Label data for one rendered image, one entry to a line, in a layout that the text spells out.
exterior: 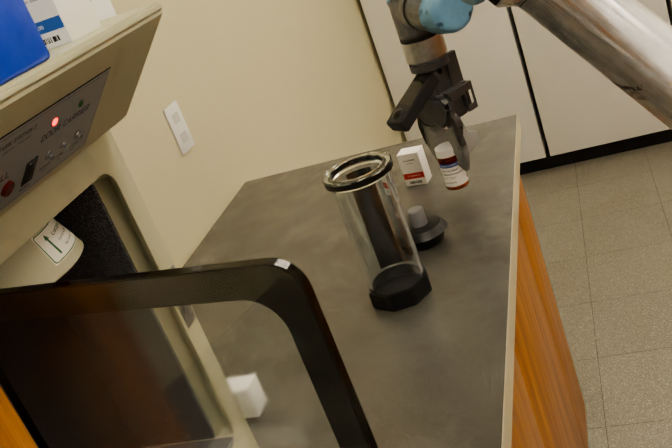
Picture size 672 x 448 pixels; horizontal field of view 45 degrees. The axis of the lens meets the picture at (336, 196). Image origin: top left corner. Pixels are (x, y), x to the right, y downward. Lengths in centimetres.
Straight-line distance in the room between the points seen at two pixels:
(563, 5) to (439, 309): 50
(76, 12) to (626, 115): 322
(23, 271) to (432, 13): 76
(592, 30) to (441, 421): 49
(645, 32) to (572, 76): 276
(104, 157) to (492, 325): 58
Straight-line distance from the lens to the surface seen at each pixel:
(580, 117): 376
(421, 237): 137
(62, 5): 74
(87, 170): 84
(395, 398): 107
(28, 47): 64
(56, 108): 67
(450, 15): 129
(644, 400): 244
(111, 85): 77
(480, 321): 116
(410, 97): 143
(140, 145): 175
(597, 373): 256
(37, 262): 79
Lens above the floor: 157
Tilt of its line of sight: 21 degrees down
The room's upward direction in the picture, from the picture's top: 21 degrees counter-clockwise
